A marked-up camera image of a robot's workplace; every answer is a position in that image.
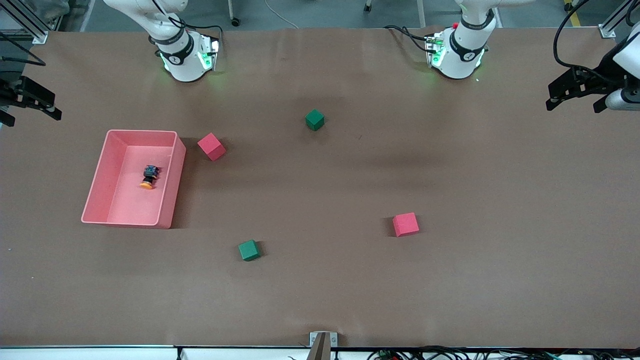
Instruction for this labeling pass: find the green foam cube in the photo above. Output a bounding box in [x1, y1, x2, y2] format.
[237, 239, 261, 262]
[305, 109, 326, 132]

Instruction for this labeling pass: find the metal mounting bracket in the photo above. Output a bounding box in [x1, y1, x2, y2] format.
[306, 331, 339, 360]

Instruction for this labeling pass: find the aluminium frame profile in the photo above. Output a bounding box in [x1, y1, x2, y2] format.
[598, 0, 640, 39]
[0, 0, 49, 45]

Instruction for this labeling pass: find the black base cable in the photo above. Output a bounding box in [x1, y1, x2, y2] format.
[150, 0, 225, 51]
[383, 24, 437, 54]

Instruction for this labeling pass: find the black right base cable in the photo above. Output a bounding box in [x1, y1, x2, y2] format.
[150, 0, 225, 51]

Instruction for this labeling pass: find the red foam cube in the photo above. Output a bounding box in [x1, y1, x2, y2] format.
[197, 132, 227, 162]
[392, 212, 420, 238]

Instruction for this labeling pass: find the pink plastic bin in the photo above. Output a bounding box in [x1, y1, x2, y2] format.
[81, 129, 187, 230]

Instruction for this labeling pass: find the orange capped push button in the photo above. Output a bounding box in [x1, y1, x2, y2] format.
[139, 164, 161, 190]

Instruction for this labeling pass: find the black left base cable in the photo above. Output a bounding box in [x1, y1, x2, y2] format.
[383, 24, 437, 54]

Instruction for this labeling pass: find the thin black hanging cable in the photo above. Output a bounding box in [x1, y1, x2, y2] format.
[621, 1, 640, 42]

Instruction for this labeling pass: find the tangled black cable bundle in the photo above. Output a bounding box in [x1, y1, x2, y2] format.
[367, 345, 640, 360]

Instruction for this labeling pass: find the white floor cable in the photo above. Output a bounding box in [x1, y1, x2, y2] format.
[263, 0, 300, 30]

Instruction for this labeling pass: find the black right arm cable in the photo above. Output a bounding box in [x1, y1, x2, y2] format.
[0, 31, 47, 68]

